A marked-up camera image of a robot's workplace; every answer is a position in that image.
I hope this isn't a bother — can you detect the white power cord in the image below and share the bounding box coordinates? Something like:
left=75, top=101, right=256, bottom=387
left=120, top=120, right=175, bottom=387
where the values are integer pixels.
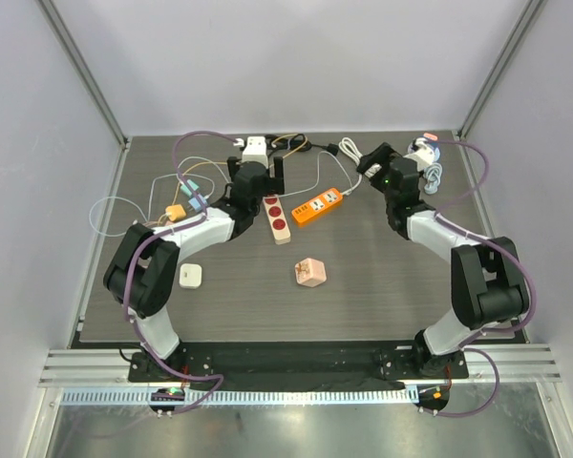
left=338, top=136, right=378, bottom=197

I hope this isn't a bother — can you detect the orange power strip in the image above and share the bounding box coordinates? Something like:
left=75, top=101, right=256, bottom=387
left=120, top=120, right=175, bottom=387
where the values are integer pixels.
left=291, top=188, right=344, bottom=227

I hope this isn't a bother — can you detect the beige red power strip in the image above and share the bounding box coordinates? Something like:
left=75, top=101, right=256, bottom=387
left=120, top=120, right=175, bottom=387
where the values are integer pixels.
left=263, top=196, right=291, bottom=245

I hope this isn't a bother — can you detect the teal charger plug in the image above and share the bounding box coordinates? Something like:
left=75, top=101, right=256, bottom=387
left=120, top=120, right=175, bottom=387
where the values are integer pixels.
left=180, top=179, right=199, bottom=198

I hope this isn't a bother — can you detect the light blue charger plug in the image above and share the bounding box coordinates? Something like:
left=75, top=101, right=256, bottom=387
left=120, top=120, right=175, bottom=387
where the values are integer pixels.
left=188, top=195, right=208, bottom=214

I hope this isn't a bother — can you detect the light blue usb cable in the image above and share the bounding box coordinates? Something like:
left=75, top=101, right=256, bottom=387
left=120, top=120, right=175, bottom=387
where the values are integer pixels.
left=89, top=171, right=192, bottom=239

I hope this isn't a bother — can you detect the yellow charger plug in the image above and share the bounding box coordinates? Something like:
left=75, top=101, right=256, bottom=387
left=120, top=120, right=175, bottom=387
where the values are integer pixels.
left=165, top=204, right=186, bottom=222

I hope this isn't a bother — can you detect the orange usb cable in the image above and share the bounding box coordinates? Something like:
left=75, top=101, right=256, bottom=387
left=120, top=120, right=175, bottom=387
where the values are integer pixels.
left=157, top=133, right=311, bottom=225

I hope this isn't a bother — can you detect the pink cube socket adapter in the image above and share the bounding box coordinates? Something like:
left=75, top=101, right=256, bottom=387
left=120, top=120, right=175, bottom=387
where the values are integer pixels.
left=294, top=258, right=327, bottom=287

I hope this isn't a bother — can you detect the white charger plug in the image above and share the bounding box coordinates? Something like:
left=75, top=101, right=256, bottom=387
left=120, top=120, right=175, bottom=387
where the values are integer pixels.
left=179, top=263, right=202, bottom=289

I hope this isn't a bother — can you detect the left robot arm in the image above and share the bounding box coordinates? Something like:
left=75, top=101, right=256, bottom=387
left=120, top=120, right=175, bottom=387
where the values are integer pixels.
left=103, top=157, right=285, bottom=382

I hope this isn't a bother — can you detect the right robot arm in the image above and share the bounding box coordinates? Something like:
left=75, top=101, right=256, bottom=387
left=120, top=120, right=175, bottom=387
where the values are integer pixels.
left=357, top=135, right=533, bottom=378

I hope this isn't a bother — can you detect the blue cube socket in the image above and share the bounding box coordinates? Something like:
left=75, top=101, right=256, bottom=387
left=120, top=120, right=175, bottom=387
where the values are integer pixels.
left=409, top=136, right=440, bottom=168

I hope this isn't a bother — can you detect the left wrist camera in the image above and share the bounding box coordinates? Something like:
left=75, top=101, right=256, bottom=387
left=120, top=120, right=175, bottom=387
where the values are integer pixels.
left=234, top=135, right=268, bottom=168

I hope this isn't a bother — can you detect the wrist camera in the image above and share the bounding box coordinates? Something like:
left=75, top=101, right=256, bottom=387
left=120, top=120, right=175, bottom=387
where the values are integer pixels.
left=405, top=137, right=435, bottom=172
left=234, top=135, right=268, bottom=168

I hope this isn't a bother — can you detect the black power cord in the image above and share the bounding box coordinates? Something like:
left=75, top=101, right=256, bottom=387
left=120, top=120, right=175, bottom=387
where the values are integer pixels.
left=266, top=134, right=340, bottom=158

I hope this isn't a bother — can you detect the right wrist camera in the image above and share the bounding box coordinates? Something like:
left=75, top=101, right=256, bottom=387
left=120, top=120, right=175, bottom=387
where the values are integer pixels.
left=405, top=137, right=435, bottom=172

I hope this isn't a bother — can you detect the light blue bundled cord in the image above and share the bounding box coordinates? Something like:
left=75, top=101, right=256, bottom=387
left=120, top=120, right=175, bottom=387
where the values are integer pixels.
left=422, top=161, right=445, bottom=197

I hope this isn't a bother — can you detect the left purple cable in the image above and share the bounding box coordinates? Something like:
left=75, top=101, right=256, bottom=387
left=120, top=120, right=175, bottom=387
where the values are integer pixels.
left=123, top=130, right=225, bottom=415

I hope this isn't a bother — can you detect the purple cable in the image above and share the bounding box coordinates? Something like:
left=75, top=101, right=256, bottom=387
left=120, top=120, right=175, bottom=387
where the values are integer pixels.
left=432, top=139, right=539, bottom=417
left=123, top=130, right=225, bottom=415

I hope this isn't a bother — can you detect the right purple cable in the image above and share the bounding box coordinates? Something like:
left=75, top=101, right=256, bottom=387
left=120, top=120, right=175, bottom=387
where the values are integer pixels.
left=432, top=139, right=539, bottom=417

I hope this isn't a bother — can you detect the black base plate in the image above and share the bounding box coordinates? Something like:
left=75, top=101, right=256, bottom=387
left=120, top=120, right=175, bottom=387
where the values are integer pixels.
left=128, top=341, right=469, bottom=409

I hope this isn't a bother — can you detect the right aluminium frame post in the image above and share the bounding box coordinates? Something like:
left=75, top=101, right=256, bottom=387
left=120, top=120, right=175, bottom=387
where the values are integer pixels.
left=456, top=0, right=546, bottom=138

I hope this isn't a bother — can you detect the aluminium frame post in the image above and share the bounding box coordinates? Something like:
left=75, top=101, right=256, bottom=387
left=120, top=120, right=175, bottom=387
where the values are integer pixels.
left=456, top=0, right=546, bottom=138
left=36, top=0, right=128, bottom=150

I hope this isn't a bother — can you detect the aluminium frame rail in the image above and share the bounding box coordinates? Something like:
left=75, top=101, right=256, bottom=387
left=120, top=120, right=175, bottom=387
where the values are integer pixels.
left=38, top=343, right=562, bottom=387

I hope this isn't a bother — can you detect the left aluminium frame post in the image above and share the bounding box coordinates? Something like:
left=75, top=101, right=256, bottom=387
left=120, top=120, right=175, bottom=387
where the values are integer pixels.
left=36, top=0, right=128, bottom=150

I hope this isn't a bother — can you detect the white slotted cable duct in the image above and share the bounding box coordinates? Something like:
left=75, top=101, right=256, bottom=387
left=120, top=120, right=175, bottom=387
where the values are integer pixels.
left=61, top=385, right=419, bottom=408

